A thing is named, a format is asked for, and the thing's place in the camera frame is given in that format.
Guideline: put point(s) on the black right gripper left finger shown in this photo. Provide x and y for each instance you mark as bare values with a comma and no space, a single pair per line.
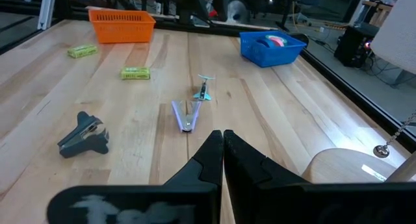
208,165

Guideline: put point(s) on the black floor box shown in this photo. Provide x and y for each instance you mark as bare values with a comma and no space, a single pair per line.
354,45

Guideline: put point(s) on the blue tape roll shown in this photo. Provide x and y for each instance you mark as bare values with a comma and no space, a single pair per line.
264,43

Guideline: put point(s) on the green tape roll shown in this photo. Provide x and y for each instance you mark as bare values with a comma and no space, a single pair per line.
271,36

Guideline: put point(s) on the green staples box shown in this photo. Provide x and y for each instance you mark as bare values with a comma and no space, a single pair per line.
135,73
83,51

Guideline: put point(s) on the white shade wooden base lamp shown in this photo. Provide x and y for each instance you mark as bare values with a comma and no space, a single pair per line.
341,165

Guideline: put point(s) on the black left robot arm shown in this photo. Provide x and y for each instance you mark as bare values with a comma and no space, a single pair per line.
190,6

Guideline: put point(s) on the orange plastic basket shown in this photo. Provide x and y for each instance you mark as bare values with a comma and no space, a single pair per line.
122,30

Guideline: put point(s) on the pink tape roll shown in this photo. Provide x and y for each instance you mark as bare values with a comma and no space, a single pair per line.
279,41

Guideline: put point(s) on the blue plastic basket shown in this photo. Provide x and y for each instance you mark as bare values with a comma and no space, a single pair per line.
269,56

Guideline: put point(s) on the purple staple remover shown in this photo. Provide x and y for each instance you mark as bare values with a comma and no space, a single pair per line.
187,123

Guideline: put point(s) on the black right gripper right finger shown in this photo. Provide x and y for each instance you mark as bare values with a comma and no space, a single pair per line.
243,172

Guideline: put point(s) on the white aluminium post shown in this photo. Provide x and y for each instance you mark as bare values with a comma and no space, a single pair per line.
47,9

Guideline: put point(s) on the black staple remover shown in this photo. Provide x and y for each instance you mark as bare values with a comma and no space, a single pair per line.
81,139

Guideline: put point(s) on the teal staple remover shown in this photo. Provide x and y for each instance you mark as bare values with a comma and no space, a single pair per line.
203,92

